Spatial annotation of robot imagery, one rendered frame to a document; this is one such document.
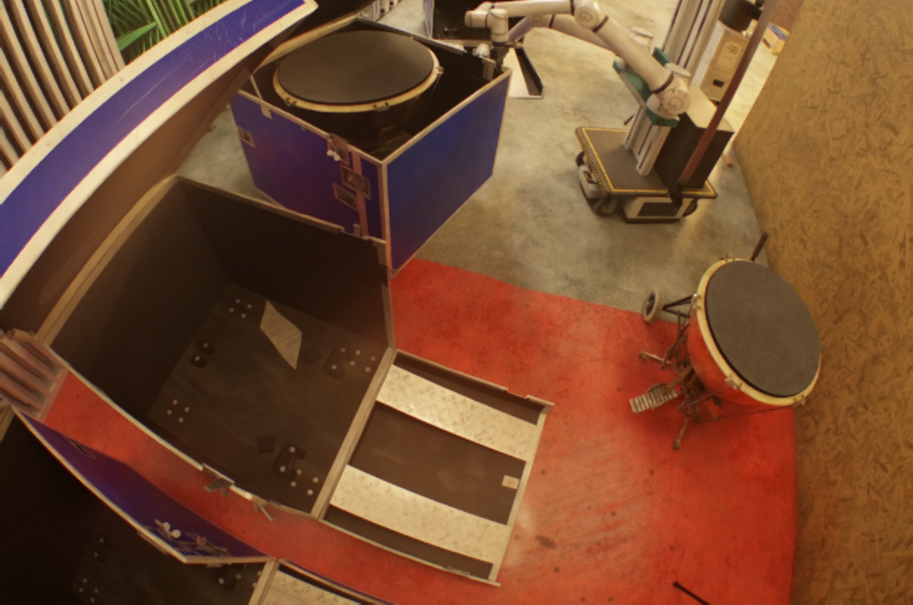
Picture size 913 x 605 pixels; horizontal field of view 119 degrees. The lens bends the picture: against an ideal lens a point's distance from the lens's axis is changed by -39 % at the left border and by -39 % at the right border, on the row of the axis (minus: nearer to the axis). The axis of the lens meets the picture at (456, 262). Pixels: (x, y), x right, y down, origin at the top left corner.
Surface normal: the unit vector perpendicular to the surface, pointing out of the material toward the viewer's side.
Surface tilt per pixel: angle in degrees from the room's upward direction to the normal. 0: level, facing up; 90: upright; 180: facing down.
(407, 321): 0
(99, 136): 48
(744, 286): 0
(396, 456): 2
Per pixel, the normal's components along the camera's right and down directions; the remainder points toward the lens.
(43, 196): 0.76, -0.17
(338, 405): 0.08, -0.59
